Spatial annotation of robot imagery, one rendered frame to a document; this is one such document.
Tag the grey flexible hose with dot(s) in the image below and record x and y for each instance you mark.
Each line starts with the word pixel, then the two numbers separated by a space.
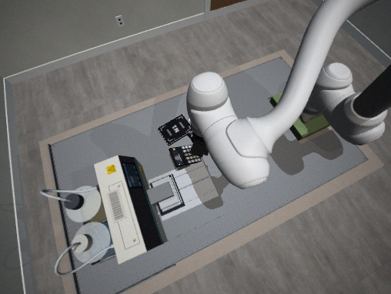
pixel 68 273

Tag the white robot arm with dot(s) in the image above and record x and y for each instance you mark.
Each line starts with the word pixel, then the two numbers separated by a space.
pixel 240 147

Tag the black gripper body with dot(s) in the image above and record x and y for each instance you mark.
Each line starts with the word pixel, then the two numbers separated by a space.
pixel 197 137

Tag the black rectangular frame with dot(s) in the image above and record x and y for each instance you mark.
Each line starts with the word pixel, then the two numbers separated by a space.
pixel 175 129

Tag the grey curved hose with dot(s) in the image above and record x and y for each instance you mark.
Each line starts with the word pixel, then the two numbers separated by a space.
pixel 43 192

